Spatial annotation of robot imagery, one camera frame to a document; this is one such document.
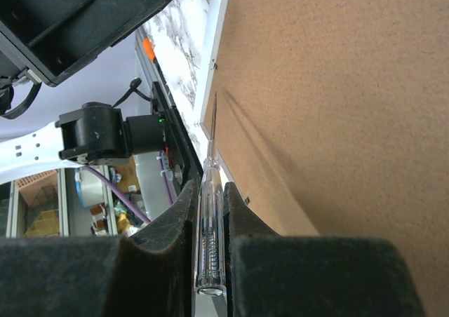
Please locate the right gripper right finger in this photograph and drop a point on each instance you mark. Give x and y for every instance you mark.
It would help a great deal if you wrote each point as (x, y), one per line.
(273, 275)

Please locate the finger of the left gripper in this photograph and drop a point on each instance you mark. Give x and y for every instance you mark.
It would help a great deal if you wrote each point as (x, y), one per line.
(57, 38)

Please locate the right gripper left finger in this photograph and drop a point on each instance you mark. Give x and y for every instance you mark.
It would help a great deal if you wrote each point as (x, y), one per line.
(147, 274)

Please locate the clear tester screwdriver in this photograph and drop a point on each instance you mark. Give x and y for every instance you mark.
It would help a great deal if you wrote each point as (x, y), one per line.
(209, 265)

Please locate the white picture frame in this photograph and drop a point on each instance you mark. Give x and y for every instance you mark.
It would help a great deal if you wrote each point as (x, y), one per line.
(332, 120)

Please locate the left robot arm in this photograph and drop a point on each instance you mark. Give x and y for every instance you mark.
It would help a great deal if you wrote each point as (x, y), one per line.
(96, 134)

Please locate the orange marker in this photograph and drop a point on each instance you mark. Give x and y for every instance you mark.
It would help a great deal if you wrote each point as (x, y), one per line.
(148, 49)

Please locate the aluminium extrusion rail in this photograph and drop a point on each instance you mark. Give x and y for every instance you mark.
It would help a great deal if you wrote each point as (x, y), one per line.
(151, 78)

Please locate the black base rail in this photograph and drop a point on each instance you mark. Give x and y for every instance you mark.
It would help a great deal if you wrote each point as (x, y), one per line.
(182, 157)

